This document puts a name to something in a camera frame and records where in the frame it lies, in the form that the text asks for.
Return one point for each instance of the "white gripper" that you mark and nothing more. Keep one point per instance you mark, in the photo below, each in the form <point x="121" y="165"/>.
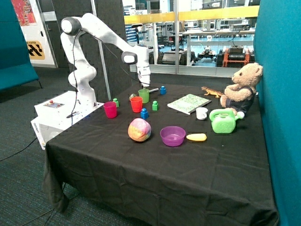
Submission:
<point x="144" y="76"/>

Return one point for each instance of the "green plastic cup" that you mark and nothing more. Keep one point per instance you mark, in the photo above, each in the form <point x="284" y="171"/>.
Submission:
<point x="144" y="94"/>

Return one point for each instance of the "orange-red plastic cup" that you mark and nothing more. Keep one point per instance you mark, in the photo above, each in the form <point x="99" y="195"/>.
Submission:
<point x="136" y="104"/>

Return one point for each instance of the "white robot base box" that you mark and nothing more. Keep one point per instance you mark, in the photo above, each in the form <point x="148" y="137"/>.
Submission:
<point x="58" y="114"/>

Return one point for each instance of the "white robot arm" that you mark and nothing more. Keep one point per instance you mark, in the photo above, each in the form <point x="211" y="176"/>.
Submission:
<point x="79" y="39"/>

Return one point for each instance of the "blue toy block back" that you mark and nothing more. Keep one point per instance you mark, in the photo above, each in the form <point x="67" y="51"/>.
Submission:
<point x="163" y="90"/>

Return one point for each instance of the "blue toy block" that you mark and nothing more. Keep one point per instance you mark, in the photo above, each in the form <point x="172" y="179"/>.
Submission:
<point x="163" y="90"/>
<point x="144" y="113"/>

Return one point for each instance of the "green toy block center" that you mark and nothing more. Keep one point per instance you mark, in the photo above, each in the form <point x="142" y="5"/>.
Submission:
<point x="155" y="106"/>

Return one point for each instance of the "green toy block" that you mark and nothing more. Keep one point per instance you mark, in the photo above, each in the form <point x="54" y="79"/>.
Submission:
<point x="155" y="106"/>
<point x="116" y="102"/>

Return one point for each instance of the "green toy block left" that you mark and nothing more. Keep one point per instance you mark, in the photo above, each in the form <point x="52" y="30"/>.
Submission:
<point x="116" y="102"/>

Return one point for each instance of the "blue toy block front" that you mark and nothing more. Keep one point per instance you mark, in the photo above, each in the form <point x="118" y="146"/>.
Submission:
<point x="144" y="113"/>

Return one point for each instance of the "magenta plastic cup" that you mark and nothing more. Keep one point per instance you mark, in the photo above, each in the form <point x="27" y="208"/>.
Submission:
<point x="110" y="109"/>

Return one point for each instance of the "green patterned notebook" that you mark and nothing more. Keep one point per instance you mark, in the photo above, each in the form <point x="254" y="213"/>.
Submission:
<point x="189" y="103"/>

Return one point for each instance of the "rainbow plush ball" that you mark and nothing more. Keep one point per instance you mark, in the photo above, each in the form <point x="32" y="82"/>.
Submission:
<point x="139" y="130"/>

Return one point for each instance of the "white ceramic mug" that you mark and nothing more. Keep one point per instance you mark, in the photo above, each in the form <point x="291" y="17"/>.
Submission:
<point x="201" y="113"/>

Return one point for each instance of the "purple plastic bowl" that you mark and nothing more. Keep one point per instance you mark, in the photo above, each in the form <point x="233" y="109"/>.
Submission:
<point x="172" y="135"/>

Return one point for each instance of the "orange toy lizard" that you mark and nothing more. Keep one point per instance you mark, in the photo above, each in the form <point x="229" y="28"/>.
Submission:
<point x="215" y="93"/>

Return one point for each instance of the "black tablecloth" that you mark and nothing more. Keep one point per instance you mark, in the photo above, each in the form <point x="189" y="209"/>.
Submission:
<point x="223" y="181"/>

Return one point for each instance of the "yellow toy corn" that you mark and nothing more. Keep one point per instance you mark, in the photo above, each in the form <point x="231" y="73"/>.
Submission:
<point x="199" y="137"/>

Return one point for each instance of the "green toy watering can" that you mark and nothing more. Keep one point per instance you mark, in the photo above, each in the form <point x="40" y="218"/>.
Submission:
<point x="223" y="121"/>

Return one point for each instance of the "brown teddy bear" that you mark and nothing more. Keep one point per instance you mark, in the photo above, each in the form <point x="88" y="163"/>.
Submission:
<point x="240" y="95"/>

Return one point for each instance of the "yellow black sign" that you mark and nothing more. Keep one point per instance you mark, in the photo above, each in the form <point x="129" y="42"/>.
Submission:
<point x="35" y="50"/>

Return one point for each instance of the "teal sofa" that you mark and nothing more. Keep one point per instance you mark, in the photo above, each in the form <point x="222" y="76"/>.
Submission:
<point x="15" y="66"/>

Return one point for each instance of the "red wall poster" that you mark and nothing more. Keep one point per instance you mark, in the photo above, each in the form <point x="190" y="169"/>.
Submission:
<point x="24" y="12"/>

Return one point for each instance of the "teal partition wall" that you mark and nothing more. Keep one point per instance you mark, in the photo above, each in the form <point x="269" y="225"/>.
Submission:
<point x="277" y="44"/>

